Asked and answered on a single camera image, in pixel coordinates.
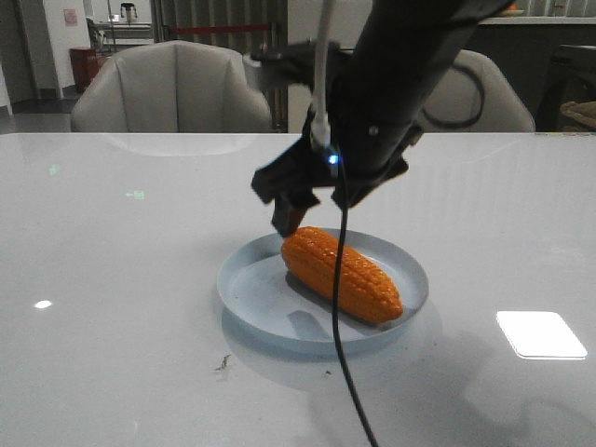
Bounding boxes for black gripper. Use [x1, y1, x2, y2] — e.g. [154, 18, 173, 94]
[251, 106, 423, 237]

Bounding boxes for orange toy corn cob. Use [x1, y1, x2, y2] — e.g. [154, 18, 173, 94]
[281, 226, 403, 324]

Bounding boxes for light blue round plate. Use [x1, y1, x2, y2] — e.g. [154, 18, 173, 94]
[217, 231, 429, 356]

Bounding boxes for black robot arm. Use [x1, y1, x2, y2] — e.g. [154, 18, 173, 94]
[251, 1, 506, 237]

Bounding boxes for left beige upholstered chair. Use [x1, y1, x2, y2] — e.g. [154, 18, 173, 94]
[71, 40, 272, 133]

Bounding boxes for beige upholstered chair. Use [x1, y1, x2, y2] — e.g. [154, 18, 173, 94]
[417, 50, 535, 133]
[71, 40, 272, 133]

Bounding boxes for red barrier belt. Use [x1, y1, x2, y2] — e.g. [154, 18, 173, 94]
[166, 22, 274, 35]

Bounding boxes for right beige upholstered chair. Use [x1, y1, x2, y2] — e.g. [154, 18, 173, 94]
[417, 50, 535, 133]

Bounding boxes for background metal table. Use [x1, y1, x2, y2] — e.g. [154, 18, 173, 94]
[84, 0, 155, 55]

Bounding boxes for red trash bin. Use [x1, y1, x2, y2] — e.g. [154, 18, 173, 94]
[69, 47, 99, 93]

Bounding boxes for dark grey counter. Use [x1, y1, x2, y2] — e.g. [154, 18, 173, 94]
[466, 17, 595, 119]

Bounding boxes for fruit bowl on counter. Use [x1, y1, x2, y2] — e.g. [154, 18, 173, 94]
[496, 4, 525, 18]

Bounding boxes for dark wooden chair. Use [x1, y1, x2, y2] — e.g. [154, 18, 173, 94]
[535, 45, 595, 132]

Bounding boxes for beige seat cushion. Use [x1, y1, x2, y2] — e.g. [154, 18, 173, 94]
[560, 101, 596, 131]

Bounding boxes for black cable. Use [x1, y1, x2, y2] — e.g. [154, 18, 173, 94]
[328, 153, 381, 447]

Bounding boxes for white cable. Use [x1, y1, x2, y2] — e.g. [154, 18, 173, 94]
[308, 0, 337, 150]

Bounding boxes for pink wall notice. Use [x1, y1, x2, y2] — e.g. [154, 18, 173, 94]
[63, 8, 78, 27]

